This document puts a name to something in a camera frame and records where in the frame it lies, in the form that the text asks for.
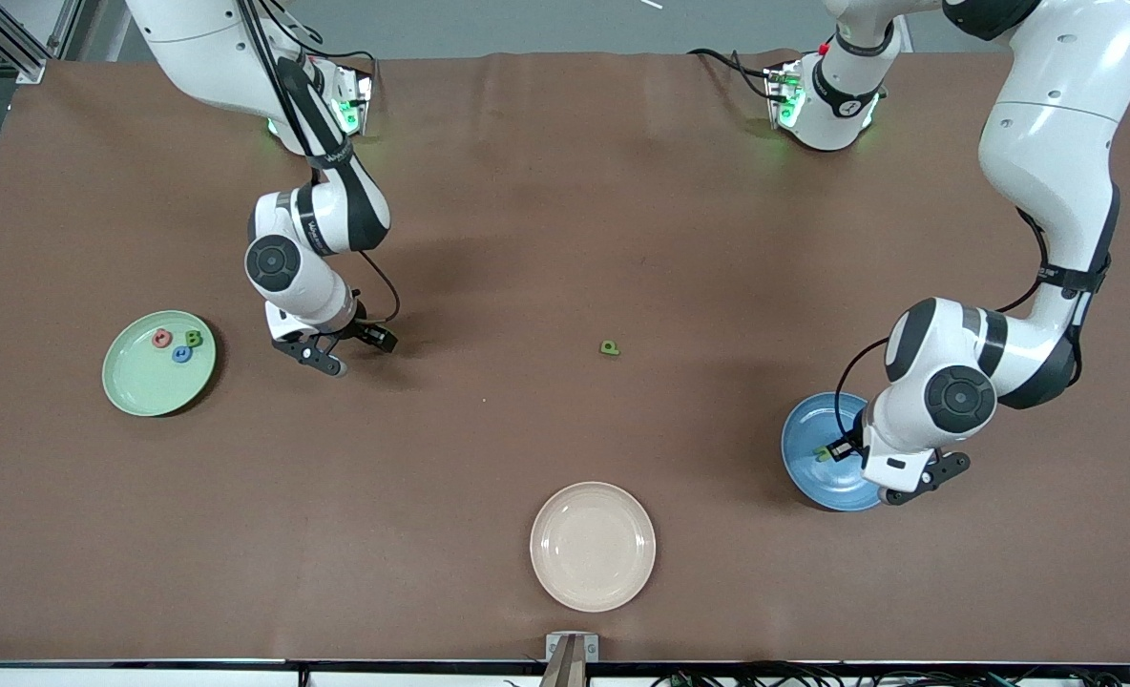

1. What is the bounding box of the blue plate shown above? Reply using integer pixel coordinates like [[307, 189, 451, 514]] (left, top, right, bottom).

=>
[[781, 392, 886, 512]]

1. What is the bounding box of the light green plate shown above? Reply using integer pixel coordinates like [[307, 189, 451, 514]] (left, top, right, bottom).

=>
[[102, 310, 218, 418]]

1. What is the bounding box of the brown table mat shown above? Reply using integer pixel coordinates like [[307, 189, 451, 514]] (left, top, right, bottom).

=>
[[0, 48, 1130, 664]]

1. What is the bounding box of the silver right base connector plate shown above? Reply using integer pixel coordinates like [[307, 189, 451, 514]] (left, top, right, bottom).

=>
[[331, 67, 375, 136]]

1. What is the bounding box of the silver base connector plate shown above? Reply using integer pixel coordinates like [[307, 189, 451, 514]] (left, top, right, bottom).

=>
[[331, 67, 375, 136], [765, 62, 805, 130]]

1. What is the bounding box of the beige plate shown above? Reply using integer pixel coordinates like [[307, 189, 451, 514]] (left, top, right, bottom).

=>
[[530, 481, 658, 614]]

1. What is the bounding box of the silver left base connector plate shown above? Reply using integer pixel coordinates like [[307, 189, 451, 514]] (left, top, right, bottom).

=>
[[765, 62, 805, 130]]

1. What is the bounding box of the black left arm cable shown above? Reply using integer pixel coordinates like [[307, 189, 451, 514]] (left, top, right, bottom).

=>
[[834, 205, 1053, 449]]

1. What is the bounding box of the black right base cable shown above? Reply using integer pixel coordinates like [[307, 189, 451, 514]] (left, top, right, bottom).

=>
[[298, 29, 380, 96]]

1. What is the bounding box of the black base cable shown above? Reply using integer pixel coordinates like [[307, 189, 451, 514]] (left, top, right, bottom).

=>
[[687, 48, 776, 101], [298, 29, 380, 96]]

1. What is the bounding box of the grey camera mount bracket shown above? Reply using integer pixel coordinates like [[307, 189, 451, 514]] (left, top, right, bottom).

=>
[[546, 632, 600, 687]]

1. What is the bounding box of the aluminium frame beam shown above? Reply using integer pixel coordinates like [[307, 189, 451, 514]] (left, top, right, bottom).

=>
[[0, 0, 98, 82]]

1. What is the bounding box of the black left base cable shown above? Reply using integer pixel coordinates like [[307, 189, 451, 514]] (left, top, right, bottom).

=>
[[687, 48, 776, 101]]

